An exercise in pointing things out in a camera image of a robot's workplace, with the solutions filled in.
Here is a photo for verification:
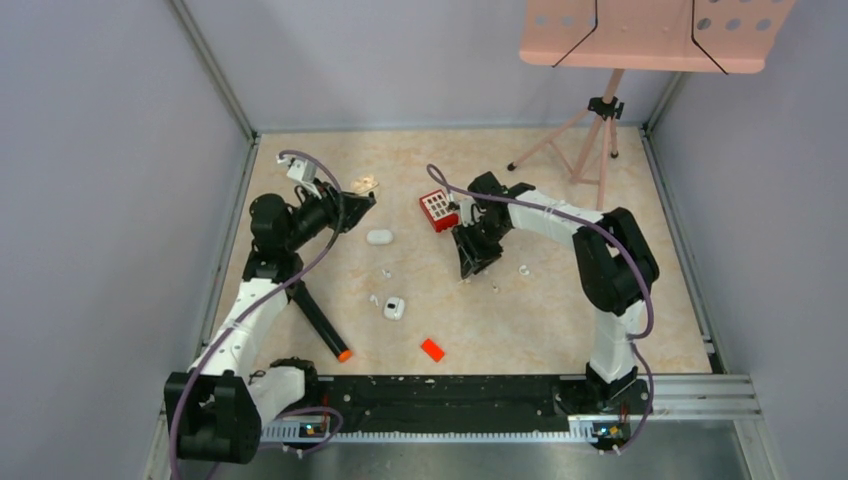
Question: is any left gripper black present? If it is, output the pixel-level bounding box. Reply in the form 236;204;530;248
283;176;374;251

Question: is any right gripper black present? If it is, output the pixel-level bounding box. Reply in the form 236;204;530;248
452;217;511;279

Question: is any beige earbud case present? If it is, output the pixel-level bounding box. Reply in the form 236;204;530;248
350;175;379;195

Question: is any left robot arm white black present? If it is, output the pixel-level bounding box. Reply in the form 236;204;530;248
164;180;376;464

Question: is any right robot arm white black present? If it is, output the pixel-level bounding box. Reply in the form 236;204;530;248
447;172;659;412

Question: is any closed white earbud case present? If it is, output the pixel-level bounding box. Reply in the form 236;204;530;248
366;229;394;246

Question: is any open white earbud case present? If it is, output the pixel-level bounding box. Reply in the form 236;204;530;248
383;297;406;321

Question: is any red block with windows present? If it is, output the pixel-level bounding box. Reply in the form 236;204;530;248
419;190;460;233

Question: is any black marker orange cap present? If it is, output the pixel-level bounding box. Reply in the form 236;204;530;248
287;281;353;363

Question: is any small orange red block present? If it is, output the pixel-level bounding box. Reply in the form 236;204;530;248
420;338;445;363

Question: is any pink music stand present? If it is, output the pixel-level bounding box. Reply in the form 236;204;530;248
507;0;795;205

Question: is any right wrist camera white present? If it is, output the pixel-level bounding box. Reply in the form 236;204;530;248
455;197;482;226

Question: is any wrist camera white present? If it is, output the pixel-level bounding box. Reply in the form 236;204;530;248
279;155;317;191
455;197;482;226

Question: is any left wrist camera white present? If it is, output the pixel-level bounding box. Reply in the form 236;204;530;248
279;155;317;191

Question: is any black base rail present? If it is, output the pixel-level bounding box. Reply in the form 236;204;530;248
311;374;654;437

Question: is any grey cable duct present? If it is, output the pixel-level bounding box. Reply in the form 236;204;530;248
260;417;613;446

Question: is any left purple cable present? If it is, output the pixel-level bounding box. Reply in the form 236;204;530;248
166;149;346;478

